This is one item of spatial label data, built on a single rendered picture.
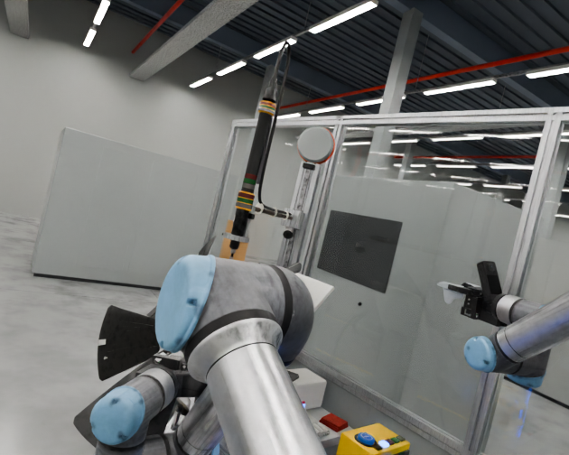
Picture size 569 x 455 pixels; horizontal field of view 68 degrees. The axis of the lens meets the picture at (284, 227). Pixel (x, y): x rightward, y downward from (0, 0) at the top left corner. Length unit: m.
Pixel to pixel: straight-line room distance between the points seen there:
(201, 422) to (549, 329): 0.68
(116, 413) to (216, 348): 0.31
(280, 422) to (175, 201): 6.32
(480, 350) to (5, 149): 12.62
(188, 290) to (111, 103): 12.86
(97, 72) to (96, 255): 7.69
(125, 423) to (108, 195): 5.83
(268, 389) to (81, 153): 6.08
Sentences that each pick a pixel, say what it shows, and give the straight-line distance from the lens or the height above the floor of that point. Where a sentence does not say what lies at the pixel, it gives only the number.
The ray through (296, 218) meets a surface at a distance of 1.66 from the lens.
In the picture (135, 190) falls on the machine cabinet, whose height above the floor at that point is 1.43.
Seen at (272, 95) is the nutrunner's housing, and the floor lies 1.84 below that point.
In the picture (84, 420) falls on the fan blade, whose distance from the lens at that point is 1.20.
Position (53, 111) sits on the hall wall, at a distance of 13.12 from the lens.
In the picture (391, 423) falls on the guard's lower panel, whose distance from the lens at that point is 1.65.
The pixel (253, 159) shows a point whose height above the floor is 1.67.
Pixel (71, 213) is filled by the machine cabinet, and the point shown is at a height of 0.93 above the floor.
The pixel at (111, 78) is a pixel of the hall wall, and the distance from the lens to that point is 13.39.
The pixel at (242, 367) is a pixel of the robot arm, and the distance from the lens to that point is 0.45.
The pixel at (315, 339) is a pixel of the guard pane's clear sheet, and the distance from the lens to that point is 1.85.
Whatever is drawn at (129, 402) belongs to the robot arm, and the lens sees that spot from 0.75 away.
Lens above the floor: 1.54
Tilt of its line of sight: 1 degrees down
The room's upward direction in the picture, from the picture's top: 14 degrees clockwise
